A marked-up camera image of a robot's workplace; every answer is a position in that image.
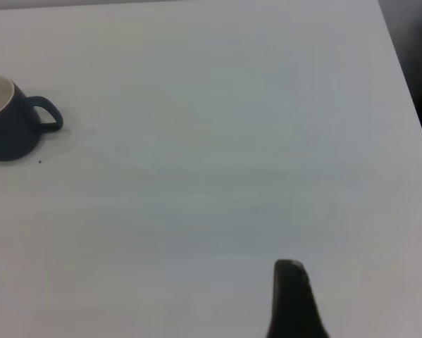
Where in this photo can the dark grey-blue ceramic mug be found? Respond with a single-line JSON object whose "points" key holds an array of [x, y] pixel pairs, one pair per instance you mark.
{"points": [[10, 137]]}

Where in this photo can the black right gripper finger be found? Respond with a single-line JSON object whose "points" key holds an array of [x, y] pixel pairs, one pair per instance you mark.
{"points": [[291, 306]]}

